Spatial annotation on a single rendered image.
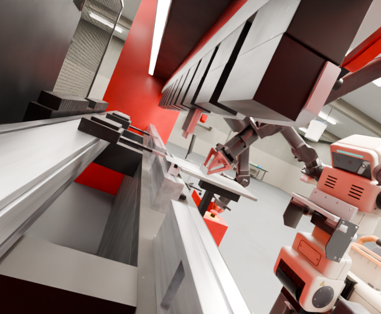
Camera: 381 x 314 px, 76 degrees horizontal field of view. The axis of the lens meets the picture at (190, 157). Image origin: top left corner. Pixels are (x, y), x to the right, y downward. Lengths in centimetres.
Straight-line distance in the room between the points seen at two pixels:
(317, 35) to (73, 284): 41
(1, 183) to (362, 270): 139
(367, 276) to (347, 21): 122
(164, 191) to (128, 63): 240
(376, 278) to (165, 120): 233
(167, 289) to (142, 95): 266
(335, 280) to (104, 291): 100
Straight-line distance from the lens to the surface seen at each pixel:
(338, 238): 109
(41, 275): 38
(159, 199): 67
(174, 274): 36
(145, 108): 292
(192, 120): 73
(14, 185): 32
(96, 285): 38
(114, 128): 73
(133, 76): 294
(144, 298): 40
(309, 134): 818
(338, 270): 121
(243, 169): 121
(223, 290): 31
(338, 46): 35
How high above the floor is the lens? 112
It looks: 6 degrees down
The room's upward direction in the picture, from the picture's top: 24 degrees clockwise
